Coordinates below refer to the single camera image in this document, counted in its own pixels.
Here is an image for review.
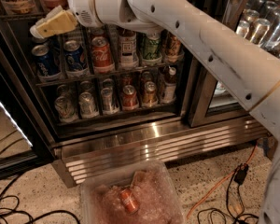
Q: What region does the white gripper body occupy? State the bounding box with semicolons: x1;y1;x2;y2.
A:
67;0;103;27

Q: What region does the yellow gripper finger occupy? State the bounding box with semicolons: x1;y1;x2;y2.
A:
36;10;78;38
30;6;63;38

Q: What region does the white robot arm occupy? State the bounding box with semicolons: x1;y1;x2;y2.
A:
30;0;280;224

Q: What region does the blue pepsi can front left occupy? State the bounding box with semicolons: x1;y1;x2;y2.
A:
32;45;60;77

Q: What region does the red coke can middle shelf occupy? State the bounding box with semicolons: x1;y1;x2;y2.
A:
91;36;112;68

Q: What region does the stainless steel fridge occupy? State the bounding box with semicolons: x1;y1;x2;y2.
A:
0;0;280;187

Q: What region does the silver green can bottom left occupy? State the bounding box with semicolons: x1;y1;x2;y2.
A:
54;96;77;122

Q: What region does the green soda can front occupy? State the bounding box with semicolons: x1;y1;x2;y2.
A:
141;33;161;61

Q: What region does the red coke can bottom shelf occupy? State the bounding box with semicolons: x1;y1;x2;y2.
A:
122;85;137;107

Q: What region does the orange brown can front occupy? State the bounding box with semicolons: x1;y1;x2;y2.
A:
164;33;181;56

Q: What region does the gold can bottom shelf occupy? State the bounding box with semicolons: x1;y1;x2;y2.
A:
143;81;157;104

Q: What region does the small brown bottle bottom shelf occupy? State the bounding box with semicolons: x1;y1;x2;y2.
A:
161;67;176;103

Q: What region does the glass fridge door right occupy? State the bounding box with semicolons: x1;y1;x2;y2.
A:
189;0;280;127

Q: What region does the orange can in bin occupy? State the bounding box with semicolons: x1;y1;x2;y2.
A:
119;189;140;214

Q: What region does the brown tea bottle white cap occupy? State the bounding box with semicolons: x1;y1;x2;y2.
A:
118;28;137;68

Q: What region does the clear plastic bin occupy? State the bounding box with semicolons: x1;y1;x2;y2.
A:
81;161;185;224

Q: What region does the black power adapter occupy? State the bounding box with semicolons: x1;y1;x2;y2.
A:
233;164;249;186

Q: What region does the black cables left floor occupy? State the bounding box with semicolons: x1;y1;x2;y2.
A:
0;171;81;224

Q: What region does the orange extension cable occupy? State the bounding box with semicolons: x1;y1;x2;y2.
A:
186;142;259;220

